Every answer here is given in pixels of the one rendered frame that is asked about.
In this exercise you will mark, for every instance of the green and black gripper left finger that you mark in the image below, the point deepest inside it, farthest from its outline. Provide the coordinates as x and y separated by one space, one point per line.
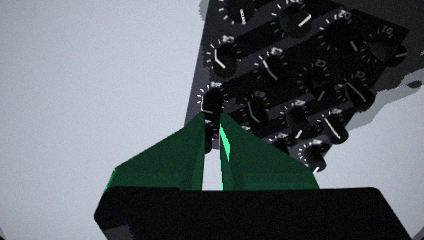
168 163

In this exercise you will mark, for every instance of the black knob box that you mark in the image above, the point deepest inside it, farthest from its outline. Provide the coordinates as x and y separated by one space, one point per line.
261 45

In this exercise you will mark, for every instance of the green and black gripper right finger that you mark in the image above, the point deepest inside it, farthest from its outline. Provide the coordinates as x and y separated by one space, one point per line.
256 164

